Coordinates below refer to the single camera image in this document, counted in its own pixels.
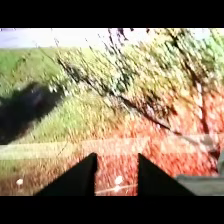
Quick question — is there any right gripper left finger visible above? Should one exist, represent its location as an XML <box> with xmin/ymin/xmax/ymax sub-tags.
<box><xmin>34</xmin><ymin>152</ymin><xmax>98</xmax><ymax>197</ymax></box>

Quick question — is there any grey garment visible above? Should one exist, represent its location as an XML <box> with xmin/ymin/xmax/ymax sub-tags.
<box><xmin>175</xmin><ymin>146</ymin><xmax>224</xmax><ymax>197</ymax></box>

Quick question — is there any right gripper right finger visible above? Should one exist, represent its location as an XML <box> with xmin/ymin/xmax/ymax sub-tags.
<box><xmin>137</xmin><ymin>152</ymin><xmax>196</xmax><ymax>197</ymax></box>

